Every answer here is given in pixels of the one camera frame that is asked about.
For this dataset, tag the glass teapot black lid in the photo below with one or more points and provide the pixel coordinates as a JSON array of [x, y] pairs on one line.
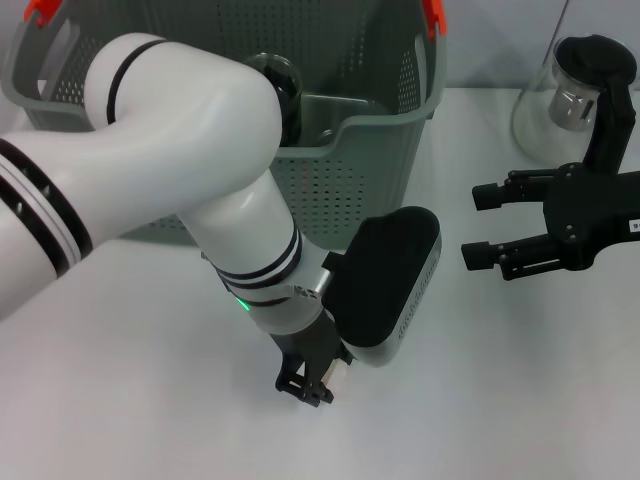
[[595, 55]]

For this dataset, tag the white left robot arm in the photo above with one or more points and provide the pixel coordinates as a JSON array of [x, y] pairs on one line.
[[175, 150]]

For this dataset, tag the white plastic brick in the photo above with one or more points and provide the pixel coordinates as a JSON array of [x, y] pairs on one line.
[[339, 377]]

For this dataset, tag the grey perforated storage basket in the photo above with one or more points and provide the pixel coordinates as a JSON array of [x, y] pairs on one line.
[[375, 175]]

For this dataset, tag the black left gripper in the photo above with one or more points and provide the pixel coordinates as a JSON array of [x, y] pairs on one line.
[[312, 345]]

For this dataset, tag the glass teacup black holder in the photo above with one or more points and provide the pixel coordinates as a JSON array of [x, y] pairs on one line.
[[287, 80], [328, 135]]

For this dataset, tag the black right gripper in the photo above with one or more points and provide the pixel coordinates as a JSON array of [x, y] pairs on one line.
[[585, 215]]

